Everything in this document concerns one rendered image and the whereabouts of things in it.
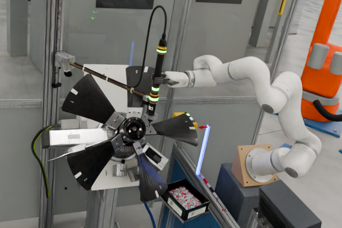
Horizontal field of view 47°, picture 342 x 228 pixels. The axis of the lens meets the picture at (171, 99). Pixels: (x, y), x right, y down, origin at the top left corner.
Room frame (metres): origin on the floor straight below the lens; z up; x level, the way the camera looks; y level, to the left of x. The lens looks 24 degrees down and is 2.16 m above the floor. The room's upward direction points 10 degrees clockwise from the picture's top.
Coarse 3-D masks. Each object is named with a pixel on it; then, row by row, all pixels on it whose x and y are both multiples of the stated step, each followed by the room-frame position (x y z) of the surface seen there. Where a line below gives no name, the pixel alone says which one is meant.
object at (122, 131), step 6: (126, 120) 1.67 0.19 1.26; (132, 120) 1.69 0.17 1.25; (138, 120) 1.69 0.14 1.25; (120, 126) 1.69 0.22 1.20; (126, 126) 1.65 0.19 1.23; (132, 126) 1.67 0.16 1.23; (138, 126) 1.68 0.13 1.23; (144, 126) 1.68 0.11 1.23; (114, 132) 1.71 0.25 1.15; (120, 132) 1.66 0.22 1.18; (126, 132) 1.63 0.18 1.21; (132, 132) 1.65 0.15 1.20; (138, 132) 1.66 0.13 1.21; (144, 132) 1.67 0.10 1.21; (126, 138) 1.63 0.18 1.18; (132, 138) 1.62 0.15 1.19; (138, 138) 1.63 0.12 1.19; (126, 144) 1.69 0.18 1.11
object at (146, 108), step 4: (144, 96) 1.76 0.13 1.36; (144, 100) 1.76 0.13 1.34; (148, 100) 1.75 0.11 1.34; (148, 104) 1.75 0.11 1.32; (144, 108) 1.75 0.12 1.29; (148, 108) 1.75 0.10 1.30; (144, 112) 1.75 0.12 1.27; (144, 116) 1.73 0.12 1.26; (148, 116) 1.72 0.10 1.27; (152, 116) 1.73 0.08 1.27; (156, 116) 1.74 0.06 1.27
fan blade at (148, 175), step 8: (144, 152) 1.69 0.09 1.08; (144, 160) 1.63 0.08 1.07; (144, 168) 1.59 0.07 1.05; (152, 168) 1.65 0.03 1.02; (144, 176) 1.56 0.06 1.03; (152, 176) 1.61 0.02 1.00; (144, 184) 1.53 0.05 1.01; (152, 184) 1.57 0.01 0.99; (160, 184) 1.62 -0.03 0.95; (144, 192) 1.50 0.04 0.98; (152, 192) 1.54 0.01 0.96; (160, 192) 1.58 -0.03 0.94; (144, 200) 1.47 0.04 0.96
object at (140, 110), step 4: (128, 108) 1.80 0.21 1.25; (132, 108) 1.79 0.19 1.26; (136, 108) 1.78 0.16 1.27; (140, 108) 1.77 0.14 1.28; (128, 112) 1.78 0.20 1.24; (132, 112) 1.77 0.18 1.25; (136, 112) 1.76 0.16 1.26; (140, 112) 1.76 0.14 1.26; (128, 116) 1.77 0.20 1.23; (132, 116) 1.76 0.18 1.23; (136, 116) 1.75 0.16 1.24; (140, 116) 1.74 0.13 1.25
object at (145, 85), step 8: (128, 72) 1.93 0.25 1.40; (144, 72) 1.92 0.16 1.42; (152, 72) 1.91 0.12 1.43; (128, 80) 1.90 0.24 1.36; (136, 80) 1.89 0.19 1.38; (144, 80) 1.88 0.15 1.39; (152, 80) 1.88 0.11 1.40; (136, 88) 1.86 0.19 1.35; (144, 88) 1.85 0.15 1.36; (128, 96) 1.84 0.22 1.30; (136, 96) 1.82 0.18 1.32; (128, 104) 1.81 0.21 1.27; (136, 104) 1.79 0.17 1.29; (144, 104) 1.78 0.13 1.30
